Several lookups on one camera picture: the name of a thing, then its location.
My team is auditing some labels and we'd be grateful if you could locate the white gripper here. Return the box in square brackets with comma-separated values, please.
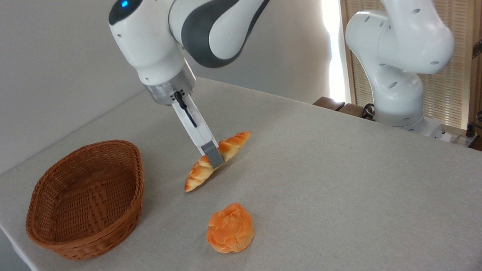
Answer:
[170, 91, 226, 173]

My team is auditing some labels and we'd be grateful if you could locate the brown wicker basket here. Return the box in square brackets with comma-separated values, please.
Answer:
[15, 136, 156, 269]

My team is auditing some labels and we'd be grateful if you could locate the braided golden bread loaf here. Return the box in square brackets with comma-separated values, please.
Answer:
[177, 130, 259, 193]

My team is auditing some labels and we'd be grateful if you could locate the white power strip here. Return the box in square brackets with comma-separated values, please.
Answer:
[431, 118, 482, 154]

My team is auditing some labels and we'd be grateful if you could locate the round orange bread bun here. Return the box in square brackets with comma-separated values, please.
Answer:
[202, 201, 258, 257]

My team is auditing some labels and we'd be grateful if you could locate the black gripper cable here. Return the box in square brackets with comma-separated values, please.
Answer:
[172, 88, 199, 131]

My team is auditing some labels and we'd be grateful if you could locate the black cable coil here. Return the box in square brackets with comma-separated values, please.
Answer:
[360, 102, 377, 121]

